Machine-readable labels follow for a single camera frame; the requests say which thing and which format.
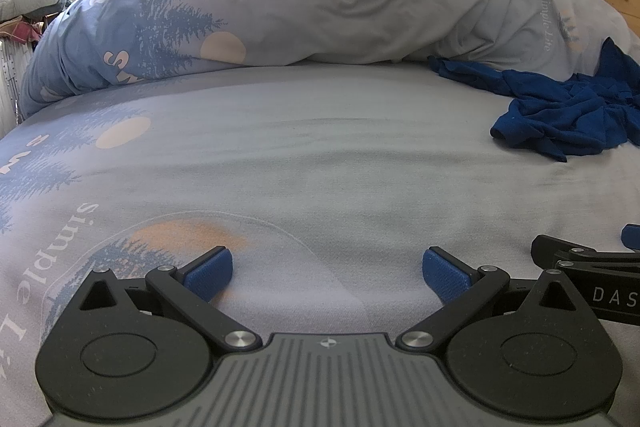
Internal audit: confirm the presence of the red checked cloth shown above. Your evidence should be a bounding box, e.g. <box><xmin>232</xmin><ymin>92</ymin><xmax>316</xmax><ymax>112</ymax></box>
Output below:
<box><xmin>0</xmin><ymin>14</ymin><xmax>46</xmax><ymax>42</ymax></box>

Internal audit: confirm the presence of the white ribbed panel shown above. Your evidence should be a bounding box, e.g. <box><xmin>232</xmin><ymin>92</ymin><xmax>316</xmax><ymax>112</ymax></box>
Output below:
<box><xmin>0</xmin><ymin>39</ymin><xmax>31</xmax><ymax>138</ymax></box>

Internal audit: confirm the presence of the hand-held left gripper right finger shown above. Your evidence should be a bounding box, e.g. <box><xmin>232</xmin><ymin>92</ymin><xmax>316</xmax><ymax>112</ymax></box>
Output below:
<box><xmin>396</xmin><ymin>246</ymin><xmax>593</xmax><ymax>353</ymax></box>

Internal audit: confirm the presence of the crumpled blue garment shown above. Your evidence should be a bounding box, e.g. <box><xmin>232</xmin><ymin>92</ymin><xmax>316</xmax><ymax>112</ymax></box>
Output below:
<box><xmin>429</xmin><ymin>37</ymin><xmax>640</xmax><ymax>164</ymax></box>

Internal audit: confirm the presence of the wooden bed frame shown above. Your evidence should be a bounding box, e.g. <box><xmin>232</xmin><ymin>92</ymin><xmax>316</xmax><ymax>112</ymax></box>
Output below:
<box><xmin>580</xmin><ymin>0</ymin><xmax>640</xmax><ymax>35</ymax></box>

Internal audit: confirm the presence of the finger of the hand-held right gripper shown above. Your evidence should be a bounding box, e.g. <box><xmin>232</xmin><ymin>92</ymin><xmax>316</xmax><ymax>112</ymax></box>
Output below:
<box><xmin>531</xmin><ymin>234</ymin><xmax>640</xmax><ymax>269</ymax></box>
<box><xmin>621</xmin><ymin>223</ymin><xmax>640</xmax><ymax>252</ymax></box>

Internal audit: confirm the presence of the tree print bed sheet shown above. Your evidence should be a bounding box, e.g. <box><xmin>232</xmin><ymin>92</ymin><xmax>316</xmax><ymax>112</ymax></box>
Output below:
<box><xmin>0</xmin><ymin>57</ymin><xmax>640</xmax><ymax>427</ymax></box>

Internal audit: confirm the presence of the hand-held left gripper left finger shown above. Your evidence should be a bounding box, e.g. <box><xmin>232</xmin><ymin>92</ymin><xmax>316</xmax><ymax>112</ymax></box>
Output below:
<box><xmin>65</xmin><ymin>246</ymin><xmax>263</xmax><ymax>353</ymax></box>

